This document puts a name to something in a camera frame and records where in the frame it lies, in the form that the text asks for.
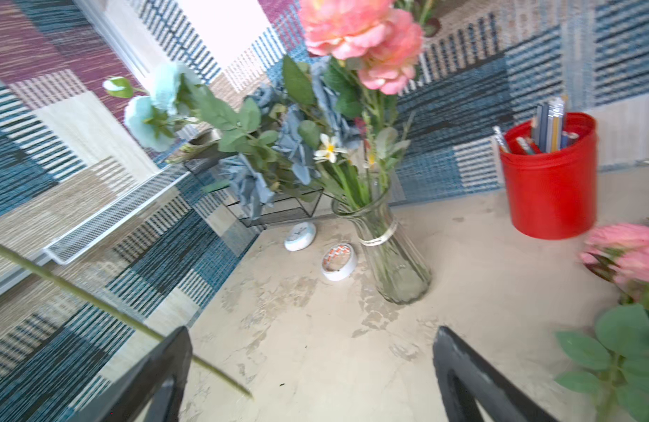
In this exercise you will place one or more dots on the large peach pink rose stem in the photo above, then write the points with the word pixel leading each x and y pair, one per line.
pixel 377 45

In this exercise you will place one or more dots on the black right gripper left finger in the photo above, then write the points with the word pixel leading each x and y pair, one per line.
pixel 154 387

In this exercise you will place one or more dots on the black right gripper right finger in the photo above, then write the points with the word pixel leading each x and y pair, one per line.
pixel 469 384

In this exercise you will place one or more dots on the pink carnation stem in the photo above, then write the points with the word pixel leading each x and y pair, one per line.
pixel 613 362

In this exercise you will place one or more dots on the small pink rosebud stem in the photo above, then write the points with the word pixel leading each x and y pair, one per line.
pixel 123 317

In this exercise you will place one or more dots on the white daisy sprig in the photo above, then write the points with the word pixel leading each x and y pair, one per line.
pixel 345 173

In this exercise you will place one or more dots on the white and blue alarm clock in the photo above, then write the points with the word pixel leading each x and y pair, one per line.
pixel 301 236

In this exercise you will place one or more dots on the ribbed glass vase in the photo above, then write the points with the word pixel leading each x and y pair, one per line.
pixel 401 274

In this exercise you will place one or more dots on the dusty blue rose bunch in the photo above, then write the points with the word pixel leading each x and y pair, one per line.
pixel 281 148

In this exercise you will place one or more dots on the red pen holder cup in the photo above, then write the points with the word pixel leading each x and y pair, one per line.
pixel 553 196

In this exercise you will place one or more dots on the black wire rack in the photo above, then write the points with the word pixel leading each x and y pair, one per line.
pixel 233 184

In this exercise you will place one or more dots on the light blue flower stem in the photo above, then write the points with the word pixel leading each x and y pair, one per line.
pixel 175 98

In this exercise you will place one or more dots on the pens in red cup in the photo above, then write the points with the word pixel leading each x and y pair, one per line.
pixel 548 133

